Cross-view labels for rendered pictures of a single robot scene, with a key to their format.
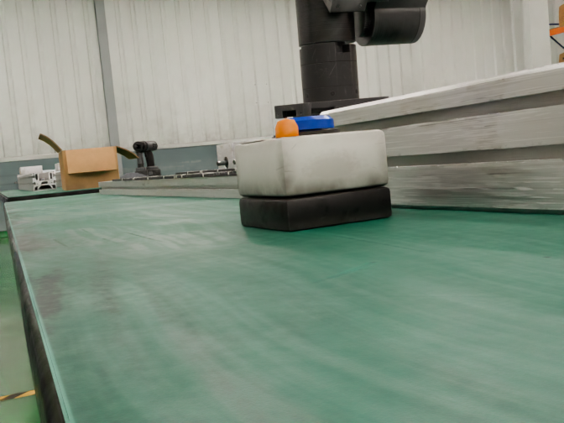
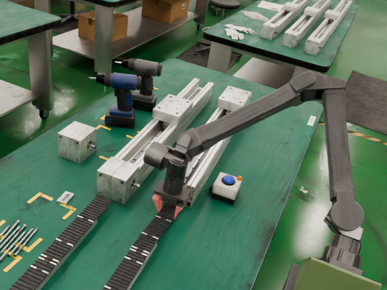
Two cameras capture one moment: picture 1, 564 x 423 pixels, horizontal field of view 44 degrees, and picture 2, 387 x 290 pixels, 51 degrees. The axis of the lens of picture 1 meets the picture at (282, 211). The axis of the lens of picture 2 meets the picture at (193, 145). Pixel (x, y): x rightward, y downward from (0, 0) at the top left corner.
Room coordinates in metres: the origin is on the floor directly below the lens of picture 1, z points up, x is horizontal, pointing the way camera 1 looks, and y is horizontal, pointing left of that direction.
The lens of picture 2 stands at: (1.40, 0.58, 1.64)
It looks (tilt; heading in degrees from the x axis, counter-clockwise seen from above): 32 degrees down; 221
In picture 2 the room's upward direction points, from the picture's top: 10 degrees clockwise
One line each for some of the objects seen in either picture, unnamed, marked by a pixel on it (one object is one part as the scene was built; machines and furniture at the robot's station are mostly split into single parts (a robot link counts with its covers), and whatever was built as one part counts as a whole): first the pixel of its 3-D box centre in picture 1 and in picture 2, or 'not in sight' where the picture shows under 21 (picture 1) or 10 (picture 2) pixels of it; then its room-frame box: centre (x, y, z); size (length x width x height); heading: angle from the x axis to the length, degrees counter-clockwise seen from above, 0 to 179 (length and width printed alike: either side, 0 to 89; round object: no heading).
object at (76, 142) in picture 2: not in sight; (80, 142); (0.76, -0.48, 0.83); 0.11 x 0.10 x 0.10; 115
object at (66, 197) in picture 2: not in sight; (65, 198); (0.92, -0.30, 0.78); 0.05 x 0.03 x 0.01; 30
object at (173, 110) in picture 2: not in sight; (173, 112); (0.37, -0.43, 0.87); 0.16 x 0.11 x 0.07; 26
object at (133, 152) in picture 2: not in sight; (171, 122); (0.37, -0.43, 0.82); 0.80 x 0.10 x 0.09; 26
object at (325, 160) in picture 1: (320, 176); (224, 187); (0.49, -0.03, 0.81); 0.10 x 0.08 x 0.06; 116
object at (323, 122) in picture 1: (305, 131); (228, 180); (0.48, -0.02, 0.84); 0.04 x 0.04 x 0.02
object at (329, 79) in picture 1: (330, 82); (173, 184); (0.71, -0.06, 0.90); 0.10 x 0.07 x 0.07; 119
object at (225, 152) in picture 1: (237, 161); not in sight; (1.78, 0.10, 0.83); 0.11 x 0.10 x 0.10; 117
